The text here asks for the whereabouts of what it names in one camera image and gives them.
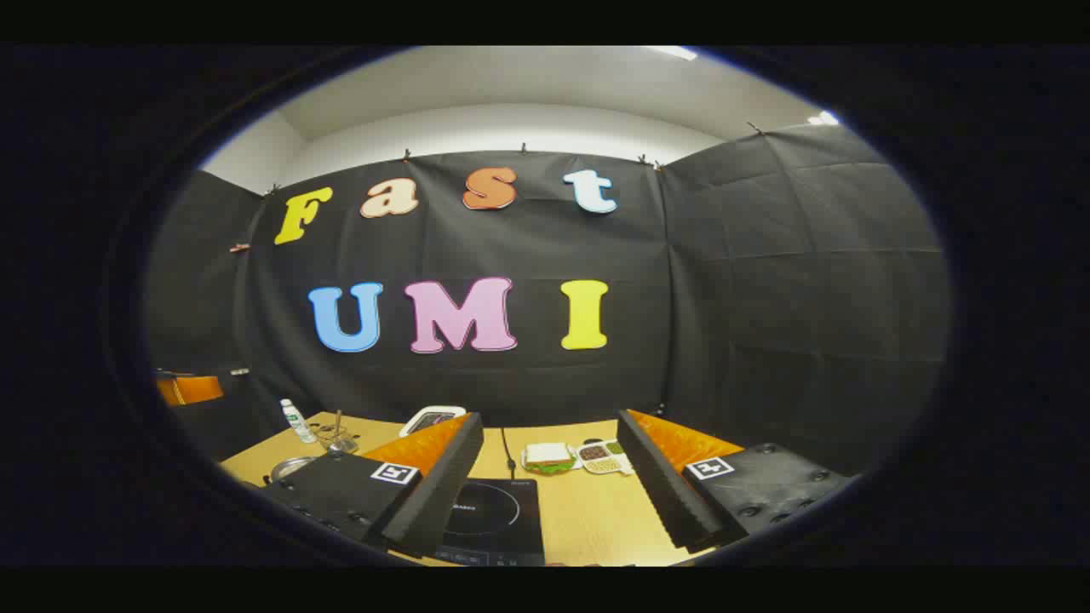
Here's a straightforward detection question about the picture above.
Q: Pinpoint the sandwich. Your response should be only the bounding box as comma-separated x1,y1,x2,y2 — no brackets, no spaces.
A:
521,442,578,476

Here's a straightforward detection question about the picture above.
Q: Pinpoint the black induction cooktop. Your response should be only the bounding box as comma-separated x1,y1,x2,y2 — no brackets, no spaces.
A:
434,478,546,567

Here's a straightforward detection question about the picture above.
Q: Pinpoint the white drink bottle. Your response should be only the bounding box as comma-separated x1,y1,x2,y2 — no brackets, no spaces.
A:
280,398,318,444

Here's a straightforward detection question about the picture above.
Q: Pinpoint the wire utensil basket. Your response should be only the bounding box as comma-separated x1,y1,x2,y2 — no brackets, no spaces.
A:
311,417,360,455

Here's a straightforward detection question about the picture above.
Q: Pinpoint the white divided snack tray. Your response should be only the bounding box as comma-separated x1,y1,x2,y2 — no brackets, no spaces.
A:
576,438,635,476

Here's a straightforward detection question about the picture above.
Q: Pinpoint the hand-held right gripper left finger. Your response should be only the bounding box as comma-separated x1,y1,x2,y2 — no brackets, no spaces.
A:
260,412,485,559

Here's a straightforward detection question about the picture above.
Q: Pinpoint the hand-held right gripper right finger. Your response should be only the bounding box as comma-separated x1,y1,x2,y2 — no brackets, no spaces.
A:
617,409,852,553

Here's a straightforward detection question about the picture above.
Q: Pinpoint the white toaster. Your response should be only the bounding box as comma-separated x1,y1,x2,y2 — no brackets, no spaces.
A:
399,405,468,438

